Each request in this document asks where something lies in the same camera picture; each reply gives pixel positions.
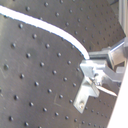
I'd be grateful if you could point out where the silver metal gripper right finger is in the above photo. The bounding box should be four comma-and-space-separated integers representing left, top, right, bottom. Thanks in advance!
89, 37, 128, 67

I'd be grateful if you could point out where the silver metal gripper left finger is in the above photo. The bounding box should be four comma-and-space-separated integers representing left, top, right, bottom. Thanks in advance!
80, 60, 125, 94

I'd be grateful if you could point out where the white cable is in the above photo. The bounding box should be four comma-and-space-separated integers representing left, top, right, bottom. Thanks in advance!
0, 5, 91, 61

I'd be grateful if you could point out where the silver metal cable clip bracket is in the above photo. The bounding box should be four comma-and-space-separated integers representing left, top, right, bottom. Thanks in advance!
73, 77, 100, 113

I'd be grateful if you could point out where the aluminium extrusion frame rail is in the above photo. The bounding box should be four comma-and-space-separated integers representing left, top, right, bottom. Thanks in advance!
119, 0, 128, 37

